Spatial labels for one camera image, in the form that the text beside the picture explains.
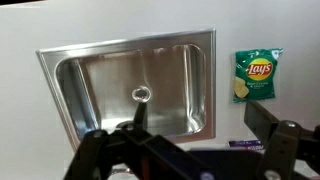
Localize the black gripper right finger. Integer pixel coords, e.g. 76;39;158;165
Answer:
243;99;320;180

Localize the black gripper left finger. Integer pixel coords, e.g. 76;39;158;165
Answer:
63;102;214;180

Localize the purple candy bar packet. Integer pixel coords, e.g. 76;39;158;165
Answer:
228;139;265;151

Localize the stainless steel sink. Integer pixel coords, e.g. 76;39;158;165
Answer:
35;28;217;152

